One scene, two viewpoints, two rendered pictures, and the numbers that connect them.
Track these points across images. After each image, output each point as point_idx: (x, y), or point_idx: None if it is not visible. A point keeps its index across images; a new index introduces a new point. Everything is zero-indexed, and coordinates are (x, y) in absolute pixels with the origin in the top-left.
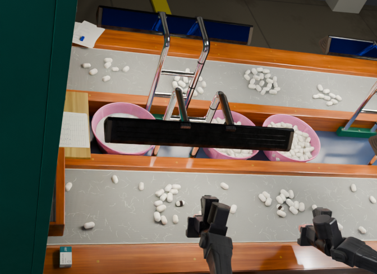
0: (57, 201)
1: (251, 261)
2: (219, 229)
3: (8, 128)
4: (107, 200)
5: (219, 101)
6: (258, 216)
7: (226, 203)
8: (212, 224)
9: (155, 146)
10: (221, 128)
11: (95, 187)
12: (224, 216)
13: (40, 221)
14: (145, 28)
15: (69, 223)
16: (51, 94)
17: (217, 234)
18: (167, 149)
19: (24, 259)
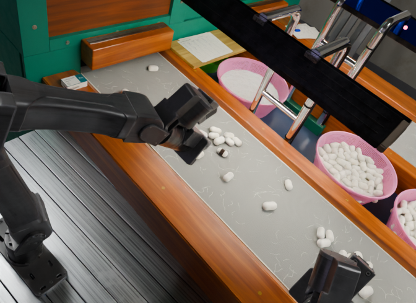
0: (113, 39)
1: (216, 254)
2: (166, 111)
3: None
4: (167, 98)
5: (342, 60)
6: (293, 241)
7: (271, 198)
8: (165, 100)
9: (254, 96)
10: (301, 49)
11: (172, 86)
12: (184, 98)
13: None
14: None
15: (117, 82)
16: None
17: (151, 105)
18: (278, 133)
19: (8, 5)
